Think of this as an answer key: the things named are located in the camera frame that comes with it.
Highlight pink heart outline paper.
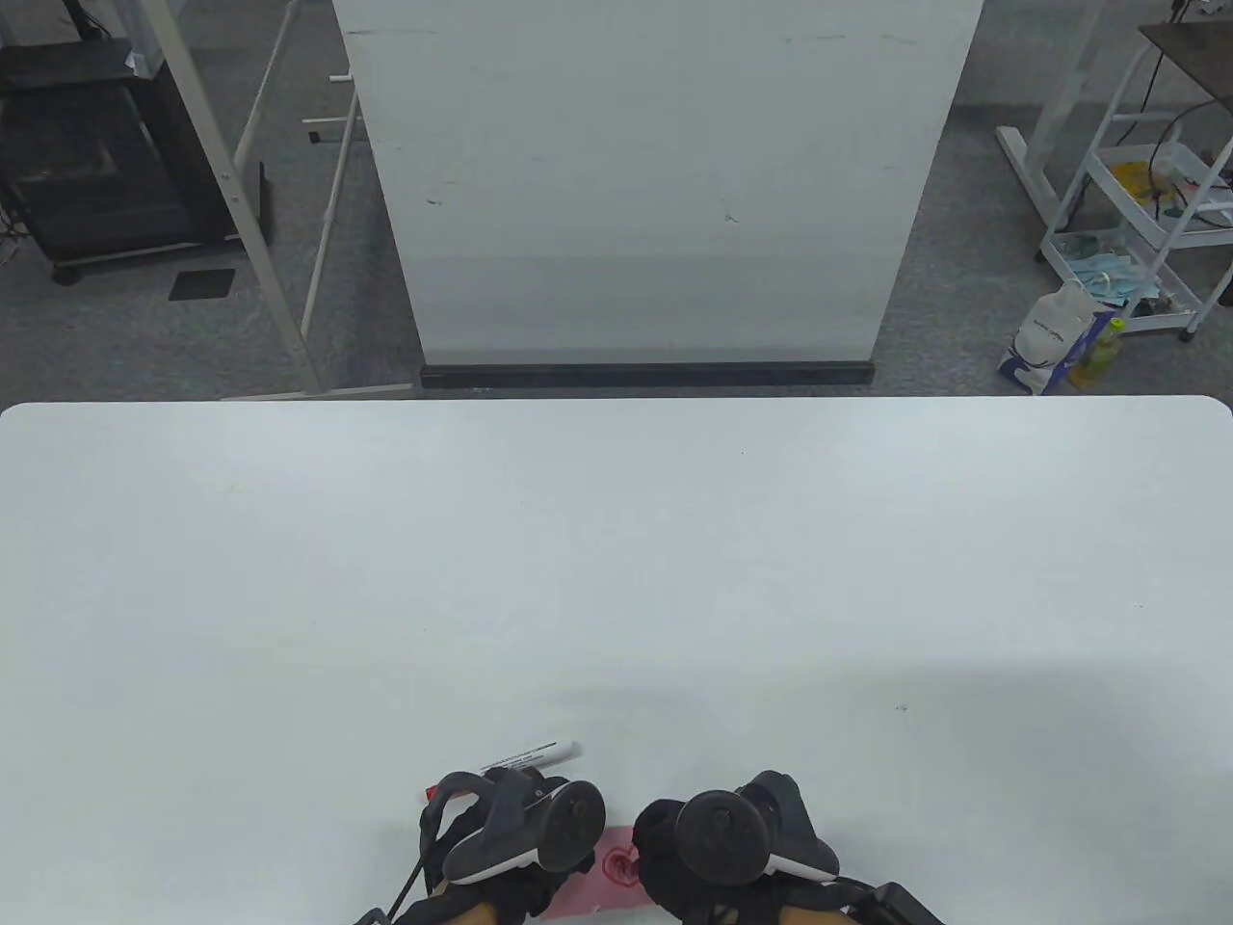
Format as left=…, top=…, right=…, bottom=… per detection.
left=544, top=827, right=666, bottom=918

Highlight white marker with red cap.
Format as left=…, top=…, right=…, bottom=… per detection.
left=424, top=740, right=582, bottom=801

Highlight black and white controller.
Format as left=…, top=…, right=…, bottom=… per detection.
left=419, top=769, right=608, bottom=887
left=674, top=771, right=841, bottom=889

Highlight white flat post stand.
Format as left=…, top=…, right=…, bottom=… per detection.
left=140, top=0, right=417, bottom=401

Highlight black controller lanyard cord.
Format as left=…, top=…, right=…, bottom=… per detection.
left=352, top=829, right=430, bottom=925

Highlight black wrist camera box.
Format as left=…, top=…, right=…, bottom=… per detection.
left=848, top=882, right=945, bottom=925

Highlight person's left hand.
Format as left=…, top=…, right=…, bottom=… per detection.
left=424, top=766, right=600, bottom=925

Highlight person's right hand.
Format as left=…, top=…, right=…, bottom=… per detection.
left=631, top=798, right=849, bottom=925

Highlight white utility cart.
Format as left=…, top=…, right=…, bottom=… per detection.
left=1038, top=39, right=1233, bottom=343

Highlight blue face masks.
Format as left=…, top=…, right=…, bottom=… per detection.
left=1055, top=231, right=1167, bottom=309

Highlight person's left forearm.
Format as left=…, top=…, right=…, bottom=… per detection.
left=429, top=882, right=497, bottom=925

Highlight black cabinet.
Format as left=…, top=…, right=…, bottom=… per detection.
left=0, top=39, right=242, bottom=285

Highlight large white partition board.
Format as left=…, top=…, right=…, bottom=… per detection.
left=330, top=0, right=985, bottom=365

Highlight yellow item on cart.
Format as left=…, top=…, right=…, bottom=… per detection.
left=1113, top=159, right=1171, bottom=203

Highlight brown tabletop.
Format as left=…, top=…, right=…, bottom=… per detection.
left=1140, top=19, right=1233, bottom=112

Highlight white plastic bag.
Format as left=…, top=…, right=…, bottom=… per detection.
left=997, top=279, right=1118, bottom=396

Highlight white table leg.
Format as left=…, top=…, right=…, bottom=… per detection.
left=995, top=0, right=1109, bottom=229

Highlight white tube frame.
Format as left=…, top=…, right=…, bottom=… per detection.
left=231, top=0, right=365, bottom=343

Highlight black partition base bar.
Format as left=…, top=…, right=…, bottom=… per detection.
left=420, top=361, right=876, bottom=390

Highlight yellow-green bottle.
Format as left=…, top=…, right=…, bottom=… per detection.
left=1071, top=318, right=1128, bottom=391

